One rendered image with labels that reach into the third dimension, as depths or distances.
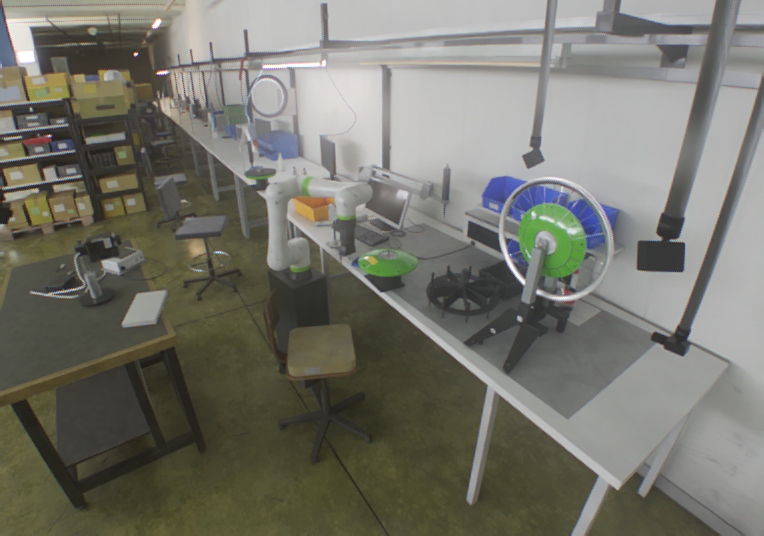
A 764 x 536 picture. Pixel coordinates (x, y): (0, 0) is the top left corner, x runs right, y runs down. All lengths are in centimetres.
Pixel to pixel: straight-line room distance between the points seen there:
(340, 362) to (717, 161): 191
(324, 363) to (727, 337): 186
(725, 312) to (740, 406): 44
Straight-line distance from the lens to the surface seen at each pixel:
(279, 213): 218
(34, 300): 260
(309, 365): 213
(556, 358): 183
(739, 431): 240
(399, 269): 201
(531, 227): 175
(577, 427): 157
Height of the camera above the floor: 201
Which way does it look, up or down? 25 degrees down
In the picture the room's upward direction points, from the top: straight up
